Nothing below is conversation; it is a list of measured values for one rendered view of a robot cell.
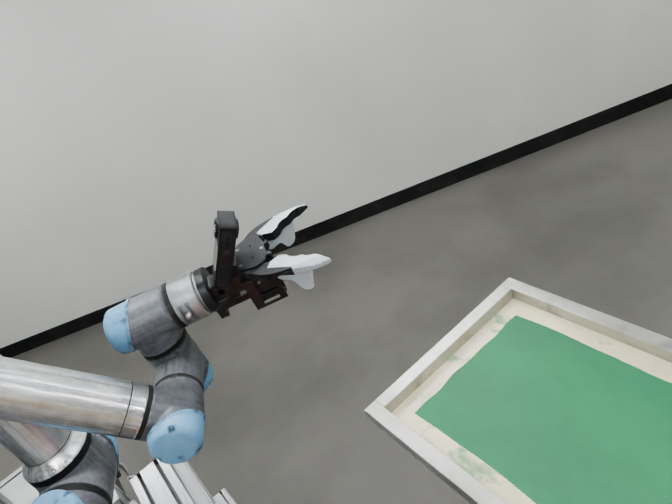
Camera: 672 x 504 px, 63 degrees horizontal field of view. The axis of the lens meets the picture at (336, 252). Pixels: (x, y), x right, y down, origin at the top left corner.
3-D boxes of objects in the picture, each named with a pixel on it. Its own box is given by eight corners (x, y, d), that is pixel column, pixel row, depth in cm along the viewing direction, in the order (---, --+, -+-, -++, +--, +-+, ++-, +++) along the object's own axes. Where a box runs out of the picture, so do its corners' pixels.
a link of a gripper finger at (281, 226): (303, 223, 94) (269, 260, 90) (291, 197, 91) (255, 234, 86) (317, 227, 92) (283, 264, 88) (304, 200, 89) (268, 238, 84)
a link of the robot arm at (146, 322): (131, 338, 90) (101, 300, 86) (192, 310, 90) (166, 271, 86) (127, 370, 83) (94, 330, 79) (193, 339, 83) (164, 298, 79)
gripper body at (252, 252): (283, 266, 91) (216, 296, 91) (262, 227, 85) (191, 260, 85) (293, 295, 85) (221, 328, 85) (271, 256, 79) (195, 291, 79)
